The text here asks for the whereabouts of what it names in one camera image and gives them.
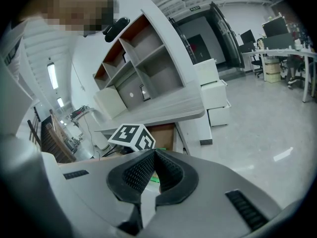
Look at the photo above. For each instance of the long ceiling light panel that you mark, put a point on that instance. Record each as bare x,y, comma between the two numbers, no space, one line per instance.
60,102
52,76

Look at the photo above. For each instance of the black picture frame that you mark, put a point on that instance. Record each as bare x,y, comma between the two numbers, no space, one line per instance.
144,93

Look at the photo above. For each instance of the white cylindrical pedestal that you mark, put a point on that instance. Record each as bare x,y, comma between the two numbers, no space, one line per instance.
100,139

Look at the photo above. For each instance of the black glass door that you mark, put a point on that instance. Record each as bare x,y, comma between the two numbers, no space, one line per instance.
227,38

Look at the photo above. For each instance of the person's head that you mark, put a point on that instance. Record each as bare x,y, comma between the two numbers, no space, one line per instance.
69,6

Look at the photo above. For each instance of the long white office desk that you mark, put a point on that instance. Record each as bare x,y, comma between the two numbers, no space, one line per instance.
272,52

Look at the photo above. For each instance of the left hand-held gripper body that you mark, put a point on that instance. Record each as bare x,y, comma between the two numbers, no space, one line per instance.
133,135

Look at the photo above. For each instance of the pale yellow storage crate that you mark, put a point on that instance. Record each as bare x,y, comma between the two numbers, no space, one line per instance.
273,77
272,65

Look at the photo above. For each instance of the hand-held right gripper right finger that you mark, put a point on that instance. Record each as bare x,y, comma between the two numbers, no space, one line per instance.
210,195

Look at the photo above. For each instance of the white drawer cabinet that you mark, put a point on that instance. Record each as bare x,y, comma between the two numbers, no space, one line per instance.
215,95

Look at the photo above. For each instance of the grey wooden desk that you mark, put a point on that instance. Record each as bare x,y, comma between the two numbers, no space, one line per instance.
168,108

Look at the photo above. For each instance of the green exit sign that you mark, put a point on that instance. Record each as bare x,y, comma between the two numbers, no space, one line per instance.
195,8

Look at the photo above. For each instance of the grey shelf unit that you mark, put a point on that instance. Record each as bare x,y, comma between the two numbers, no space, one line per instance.
161,80

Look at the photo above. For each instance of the cream storage box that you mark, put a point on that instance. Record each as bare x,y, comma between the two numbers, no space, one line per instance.
111,101

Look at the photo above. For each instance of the black office chair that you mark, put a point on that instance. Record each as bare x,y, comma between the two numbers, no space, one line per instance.
257,63

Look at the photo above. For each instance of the cardboard box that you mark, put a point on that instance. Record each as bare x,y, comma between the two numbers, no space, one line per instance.
162,135

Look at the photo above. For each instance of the person's white shirt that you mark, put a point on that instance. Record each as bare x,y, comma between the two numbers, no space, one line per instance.
12,53

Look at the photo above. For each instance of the black computer monitor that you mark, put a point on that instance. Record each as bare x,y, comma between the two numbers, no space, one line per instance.
247,40
278,41
275,26

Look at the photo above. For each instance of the dark brown wooden rack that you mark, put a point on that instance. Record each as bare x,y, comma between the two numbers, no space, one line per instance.
54,142

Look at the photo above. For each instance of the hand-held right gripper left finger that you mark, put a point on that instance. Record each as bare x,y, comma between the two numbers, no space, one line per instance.
99,182

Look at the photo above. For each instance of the black head-worn camera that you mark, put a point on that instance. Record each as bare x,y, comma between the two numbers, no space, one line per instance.
116,28

